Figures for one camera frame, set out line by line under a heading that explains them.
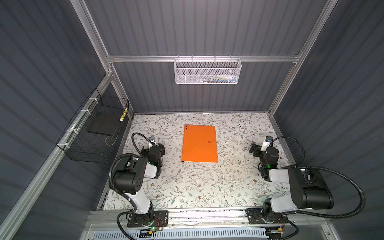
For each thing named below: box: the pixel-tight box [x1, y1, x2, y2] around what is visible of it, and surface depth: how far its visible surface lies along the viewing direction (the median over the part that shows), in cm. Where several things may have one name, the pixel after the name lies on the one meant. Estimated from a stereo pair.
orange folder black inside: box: [181, 124, 218, 163], surface depth 104 cm
